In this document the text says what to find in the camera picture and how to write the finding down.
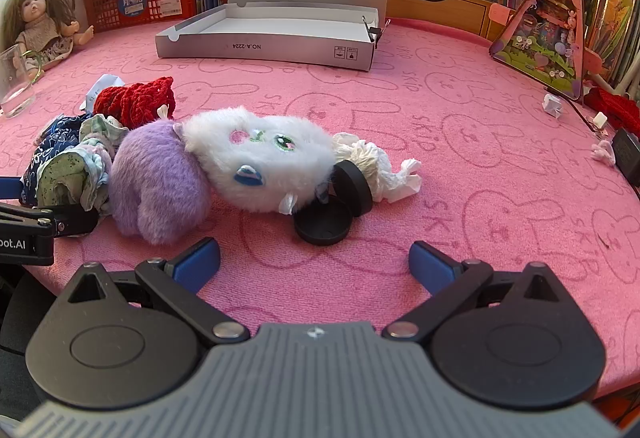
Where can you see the clear glass mug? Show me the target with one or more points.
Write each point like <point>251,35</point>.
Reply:
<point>15,87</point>

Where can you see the wooden drawer organizer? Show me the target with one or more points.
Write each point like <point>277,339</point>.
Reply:
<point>435,5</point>

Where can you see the white fluffy scrunchie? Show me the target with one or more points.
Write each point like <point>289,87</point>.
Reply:
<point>260,157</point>

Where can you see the yellow picture books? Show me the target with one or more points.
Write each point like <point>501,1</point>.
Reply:
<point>615,17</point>

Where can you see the brown haired doll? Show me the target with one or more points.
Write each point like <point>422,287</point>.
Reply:
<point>37,12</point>

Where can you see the pink triangular toy house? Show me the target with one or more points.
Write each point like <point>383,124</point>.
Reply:
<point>545,32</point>

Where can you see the black power adapter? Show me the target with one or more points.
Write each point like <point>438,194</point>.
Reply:
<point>627,150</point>

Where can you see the black round lid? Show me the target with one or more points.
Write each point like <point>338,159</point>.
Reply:
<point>322,223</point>
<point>352,190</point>

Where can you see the purple plush toy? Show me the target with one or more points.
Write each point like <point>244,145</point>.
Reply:
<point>155,188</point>

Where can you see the red knitted hat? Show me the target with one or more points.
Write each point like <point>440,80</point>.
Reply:
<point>135,100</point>

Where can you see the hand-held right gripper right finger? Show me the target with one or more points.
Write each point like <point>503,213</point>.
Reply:
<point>430,268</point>

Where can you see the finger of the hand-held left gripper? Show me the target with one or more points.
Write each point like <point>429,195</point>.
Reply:
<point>10,190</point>
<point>75,220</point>

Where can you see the small white folded paper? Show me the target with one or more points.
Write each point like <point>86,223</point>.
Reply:
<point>552,104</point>

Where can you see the pink bunny print towel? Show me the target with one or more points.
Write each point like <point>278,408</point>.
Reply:
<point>450,218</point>

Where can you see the white tissue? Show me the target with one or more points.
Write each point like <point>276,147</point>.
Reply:
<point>370,157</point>

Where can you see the blue floral cloth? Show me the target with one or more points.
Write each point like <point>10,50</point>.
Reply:
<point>47,152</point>

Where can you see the white paper slip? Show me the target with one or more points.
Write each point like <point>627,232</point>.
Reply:
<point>102,86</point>

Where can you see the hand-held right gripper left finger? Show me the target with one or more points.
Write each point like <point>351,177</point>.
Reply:
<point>200,260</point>

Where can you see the red knitted piece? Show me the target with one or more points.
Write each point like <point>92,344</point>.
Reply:
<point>617,107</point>

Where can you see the white paper scrap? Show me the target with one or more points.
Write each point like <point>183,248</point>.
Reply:
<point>603,152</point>

